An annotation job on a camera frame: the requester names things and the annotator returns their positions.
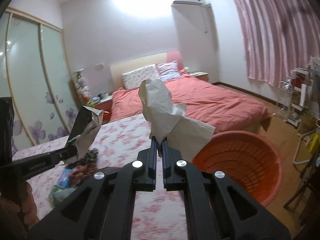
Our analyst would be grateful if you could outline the white paper tissue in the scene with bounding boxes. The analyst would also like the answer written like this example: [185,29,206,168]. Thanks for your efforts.
[138,79,215,162]

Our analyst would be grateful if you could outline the light green cloth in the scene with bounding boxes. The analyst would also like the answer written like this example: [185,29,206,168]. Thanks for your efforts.
[49,185,76,208]

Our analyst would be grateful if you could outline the blue small box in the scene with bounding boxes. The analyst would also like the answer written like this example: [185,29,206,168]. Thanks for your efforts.
[57,169,73,189]

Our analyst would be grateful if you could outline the black white checkered cloth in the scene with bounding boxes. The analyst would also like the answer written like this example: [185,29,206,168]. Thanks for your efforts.
[79,148,99,166]

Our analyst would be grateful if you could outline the person's left hand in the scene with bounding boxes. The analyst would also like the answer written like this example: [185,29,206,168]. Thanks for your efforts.
[1,182,40,239]

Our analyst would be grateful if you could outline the brown satin scrunchie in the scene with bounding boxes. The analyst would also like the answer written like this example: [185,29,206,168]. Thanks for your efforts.
[68,163,97,186]

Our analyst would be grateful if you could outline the floral pink tablecloth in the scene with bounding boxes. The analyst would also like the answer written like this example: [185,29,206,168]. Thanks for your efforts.
[28,114,188,239]

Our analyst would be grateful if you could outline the orange plastic laundry basket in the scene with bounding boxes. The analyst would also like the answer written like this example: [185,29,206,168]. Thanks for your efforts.
[192,131,283,207]

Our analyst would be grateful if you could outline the bed with red duvet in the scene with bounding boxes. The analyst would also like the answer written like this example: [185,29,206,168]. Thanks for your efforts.
[109,74,272,134]

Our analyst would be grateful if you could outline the hanging plush toys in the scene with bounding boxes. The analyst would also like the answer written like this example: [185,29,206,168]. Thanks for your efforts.
[74,69,91,103]

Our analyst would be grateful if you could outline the glass sliding wardrobe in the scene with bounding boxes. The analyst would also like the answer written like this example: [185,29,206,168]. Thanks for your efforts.
[1,9,78,152]

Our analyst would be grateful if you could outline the left bedside table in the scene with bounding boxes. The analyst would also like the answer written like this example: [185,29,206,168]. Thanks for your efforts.
[94,95,112,125]

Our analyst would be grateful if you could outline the bedside table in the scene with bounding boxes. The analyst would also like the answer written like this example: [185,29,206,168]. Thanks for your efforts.
[94,95,112,125]
[189,72,209,82]

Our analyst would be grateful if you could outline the beige pink headboard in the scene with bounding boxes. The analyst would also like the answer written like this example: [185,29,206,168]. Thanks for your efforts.
[110,50,184,90]

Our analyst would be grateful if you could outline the right bedside table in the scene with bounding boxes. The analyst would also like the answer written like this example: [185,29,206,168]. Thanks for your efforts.
[189,72,209,82]

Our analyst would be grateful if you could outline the white floral pillow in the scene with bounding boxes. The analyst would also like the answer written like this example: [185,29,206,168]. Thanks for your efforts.
[121,64,160,90]

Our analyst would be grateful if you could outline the pink striped pillow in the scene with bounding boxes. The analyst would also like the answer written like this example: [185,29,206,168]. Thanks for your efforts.
[156,61,181,82]

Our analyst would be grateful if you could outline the white shelf cart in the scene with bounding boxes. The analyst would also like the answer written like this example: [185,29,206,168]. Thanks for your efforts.
[287,68,312,128]

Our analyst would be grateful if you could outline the pink striped curtain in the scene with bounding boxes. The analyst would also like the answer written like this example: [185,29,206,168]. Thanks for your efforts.
[233,0,319,87]

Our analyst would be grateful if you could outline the white wire rack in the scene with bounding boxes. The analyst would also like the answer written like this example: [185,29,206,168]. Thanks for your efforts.
[276,81,303,128]

